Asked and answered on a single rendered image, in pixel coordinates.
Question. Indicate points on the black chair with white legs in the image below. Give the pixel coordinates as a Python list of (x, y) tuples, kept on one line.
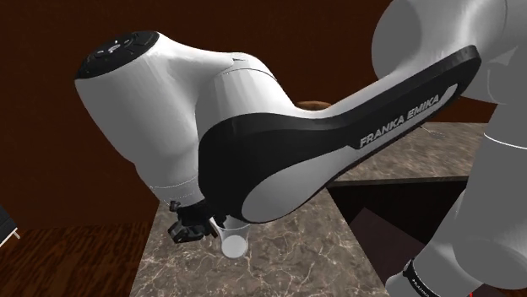
[(5, 224)]

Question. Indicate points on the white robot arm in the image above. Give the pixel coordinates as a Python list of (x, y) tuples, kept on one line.
[(156, 123)]

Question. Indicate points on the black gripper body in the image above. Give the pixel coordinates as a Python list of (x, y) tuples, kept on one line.
[(193, 222)]

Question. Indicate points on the white mug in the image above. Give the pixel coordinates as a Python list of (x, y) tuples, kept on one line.
[(234, 244)]

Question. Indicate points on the brown round object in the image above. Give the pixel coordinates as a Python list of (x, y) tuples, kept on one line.
[(313, 105)]

